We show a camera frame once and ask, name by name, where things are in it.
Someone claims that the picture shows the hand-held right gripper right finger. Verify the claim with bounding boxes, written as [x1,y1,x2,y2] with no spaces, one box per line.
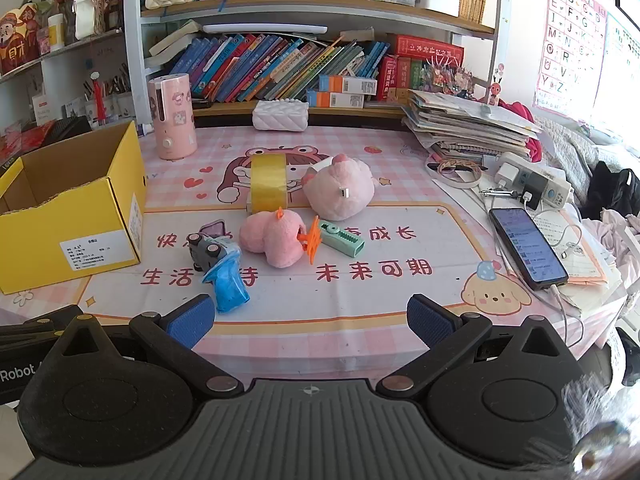
[376,294,571,396]

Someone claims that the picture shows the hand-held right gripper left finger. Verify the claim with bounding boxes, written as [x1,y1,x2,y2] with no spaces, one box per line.
[47,294,246,395]

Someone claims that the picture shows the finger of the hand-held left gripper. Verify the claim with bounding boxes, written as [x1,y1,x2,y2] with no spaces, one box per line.
[0,304,83,348]

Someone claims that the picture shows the blue plastic toy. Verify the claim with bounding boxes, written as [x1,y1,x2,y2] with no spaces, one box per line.
[201,245,251,315]

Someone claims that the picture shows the grey toy car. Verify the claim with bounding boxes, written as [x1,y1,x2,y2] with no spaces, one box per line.
[186,220,236,273]

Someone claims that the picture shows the small pink plush toy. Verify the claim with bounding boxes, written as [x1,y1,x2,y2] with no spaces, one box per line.
[239,207,307,267]

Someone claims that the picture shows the green crocodile stapler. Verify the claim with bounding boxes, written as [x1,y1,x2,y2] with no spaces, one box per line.
[318,221,366,261]

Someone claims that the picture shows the yellow cardboard box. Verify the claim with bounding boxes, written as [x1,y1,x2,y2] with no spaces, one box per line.
[0,120,147,296]

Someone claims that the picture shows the yellow tape roll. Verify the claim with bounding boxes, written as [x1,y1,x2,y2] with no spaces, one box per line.
[248,154,289,215]

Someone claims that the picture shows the large pink plush toy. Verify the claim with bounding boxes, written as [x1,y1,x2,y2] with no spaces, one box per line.
[302,154,376,222]

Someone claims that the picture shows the black smartphone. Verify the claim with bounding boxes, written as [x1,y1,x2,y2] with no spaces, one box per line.
[488,207,570,292]

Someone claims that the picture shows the pink cartoon desk mat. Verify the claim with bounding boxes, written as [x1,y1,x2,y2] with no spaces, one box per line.
[0,125,626,376]

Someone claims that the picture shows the white charger plug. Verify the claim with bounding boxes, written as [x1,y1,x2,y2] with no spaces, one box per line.
[495,162,523,189]

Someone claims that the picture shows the loose paper sheets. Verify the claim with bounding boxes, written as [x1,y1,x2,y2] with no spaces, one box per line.
[432,175,626,311]

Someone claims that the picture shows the black charger plug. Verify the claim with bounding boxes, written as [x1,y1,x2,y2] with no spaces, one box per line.
[522,172,551,207]

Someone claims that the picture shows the red paper packets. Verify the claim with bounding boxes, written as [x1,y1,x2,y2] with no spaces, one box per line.
[0,122,51,161]

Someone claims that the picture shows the white power strip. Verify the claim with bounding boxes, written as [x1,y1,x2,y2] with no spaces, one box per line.
[495,152,573,211]

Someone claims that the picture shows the black box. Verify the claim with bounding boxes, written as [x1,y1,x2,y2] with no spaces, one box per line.
[37,116,93,148]

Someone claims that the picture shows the pink cylindrical humidifier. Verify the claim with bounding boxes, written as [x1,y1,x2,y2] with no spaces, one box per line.
[147,74,197,162]

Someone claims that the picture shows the stack of papers and notebooks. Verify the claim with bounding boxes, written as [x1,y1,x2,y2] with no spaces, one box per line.
[401,89,543,163]

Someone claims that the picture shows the pale pink clothing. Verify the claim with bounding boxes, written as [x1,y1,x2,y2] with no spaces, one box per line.
[597,207,640,281]

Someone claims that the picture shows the white quilted purse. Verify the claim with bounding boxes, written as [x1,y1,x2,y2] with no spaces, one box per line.
[252,100,310,132]

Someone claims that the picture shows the black cloth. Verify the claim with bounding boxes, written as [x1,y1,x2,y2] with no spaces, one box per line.
[585,160,640,221]

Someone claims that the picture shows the red cloth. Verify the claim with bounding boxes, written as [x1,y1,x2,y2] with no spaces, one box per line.
[500,102,543,161]

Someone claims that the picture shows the clear pen cup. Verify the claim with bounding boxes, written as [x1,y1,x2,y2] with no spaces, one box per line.
[82,62,133,121]

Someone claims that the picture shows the orange and white box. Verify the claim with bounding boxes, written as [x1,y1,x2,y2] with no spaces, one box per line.
[306,91,366,109]
[318,75,378,95]

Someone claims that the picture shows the colourful decorative ornament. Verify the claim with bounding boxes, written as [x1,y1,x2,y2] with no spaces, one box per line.
[420,57,476,98]

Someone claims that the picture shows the red dictionaries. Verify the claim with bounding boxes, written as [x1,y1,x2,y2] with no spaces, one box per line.
[376,55,426,102]

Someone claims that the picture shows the row of leaning books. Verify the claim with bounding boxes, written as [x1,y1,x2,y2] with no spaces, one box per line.
[167,32,391,103]

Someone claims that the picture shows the thick flat-lying book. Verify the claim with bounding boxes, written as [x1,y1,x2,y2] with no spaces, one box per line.
[150,20,203,56]

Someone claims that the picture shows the red fortune god figure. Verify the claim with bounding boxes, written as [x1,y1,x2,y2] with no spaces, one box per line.
[0,2,41,76]

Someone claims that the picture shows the white bookshelf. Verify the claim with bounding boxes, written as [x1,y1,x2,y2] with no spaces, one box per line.
[122,0,513,126]

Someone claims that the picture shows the white cup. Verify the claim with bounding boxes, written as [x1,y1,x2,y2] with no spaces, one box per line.
[47,12,66,51]

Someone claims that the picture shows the white cloth pouch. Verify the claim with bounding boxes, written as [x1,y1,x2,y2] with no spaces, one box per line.
[74,0,106,41]

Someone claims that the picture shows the white charging cable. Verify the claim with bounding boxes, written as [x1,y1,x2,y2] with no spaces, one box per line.
[530,210,586,346]

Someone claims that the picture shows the white tape ring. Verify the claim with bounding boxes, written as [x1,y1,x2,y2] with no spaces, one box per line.
[426,157,483,189]

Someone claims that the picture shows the alphabet wall poster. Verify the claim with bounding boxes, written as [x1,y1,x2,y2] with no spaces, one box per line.
[532,0,608,121]

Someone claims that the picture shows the white wall poster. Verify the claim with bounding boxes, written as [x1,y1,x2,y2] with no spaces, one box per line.
[600,10,640,126]

